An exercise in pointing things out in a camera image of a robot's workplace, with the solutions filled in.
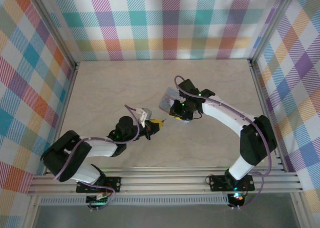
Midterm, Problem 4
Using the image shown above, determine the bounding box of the light blue pouch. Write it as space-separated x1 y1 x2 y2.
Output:
158 87 181 113

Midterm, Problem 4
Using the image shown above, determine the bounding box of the right aluminium frame post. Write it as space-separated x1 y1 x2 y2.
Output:
249 0 299 63

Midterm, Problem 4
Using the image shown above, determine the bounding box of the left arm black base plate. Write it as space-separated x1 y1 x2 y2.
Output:
75 176 122 194

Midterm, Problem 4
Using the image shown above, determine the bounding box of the left aluminium frame post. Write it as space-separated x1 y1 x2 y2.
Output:
24 0 81 68

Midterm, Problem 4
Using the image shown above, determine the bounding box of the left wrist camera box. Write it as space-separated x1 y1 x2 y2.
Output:
138 108 152 127

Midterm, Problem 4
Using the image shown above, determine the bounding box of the left aluminium side rail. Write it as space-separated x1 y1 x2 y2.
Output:
43 61 81 176

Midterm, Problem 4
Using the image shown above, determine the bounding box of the aluminium frame leg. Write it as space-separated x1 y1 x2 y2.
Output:
291 192 313 228
22 195 41 228

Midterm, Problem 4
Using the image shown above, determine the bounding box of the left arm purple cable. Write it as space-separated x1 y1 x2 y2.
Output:
53 104 145 208

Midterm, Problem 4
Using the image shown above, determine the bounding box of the aluminium side rail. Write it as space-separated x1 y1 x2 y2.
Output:
247 59 288 172
43 61 81 176

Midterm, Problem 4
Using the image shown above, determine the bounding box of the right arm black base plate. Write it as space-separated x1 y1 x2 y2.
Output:
208 174 256 191

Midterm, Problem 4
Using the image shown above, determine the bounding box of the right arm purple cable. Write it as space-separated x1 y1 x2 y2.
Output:
174 75 273 210

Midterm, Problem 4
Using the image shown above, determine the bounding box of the right aluminium side rail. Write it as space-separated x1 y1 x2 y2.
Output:
247 59 288 172

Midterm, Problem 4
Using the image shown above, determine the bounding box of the grey slotted cable duct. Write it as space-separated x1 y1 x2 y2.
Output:
39 194 230 205

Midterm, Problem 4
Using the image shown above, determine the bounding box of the aluminium frame post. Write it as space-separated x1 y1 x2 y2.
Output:
249 0 299 63
24 0 81 68

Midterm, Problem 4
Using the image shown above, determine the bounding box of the left green controller board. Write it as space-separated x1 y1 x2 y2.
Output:
86 192 111 210

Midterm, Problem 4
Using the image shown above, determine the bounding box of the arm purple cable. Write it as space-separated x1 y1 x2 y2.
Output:
174 75 273 210
53 104 145 208

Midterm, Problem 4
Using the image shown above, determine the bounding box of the wide aluminium mounting rail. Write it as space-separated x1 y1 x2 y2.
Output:
27 171 304 196

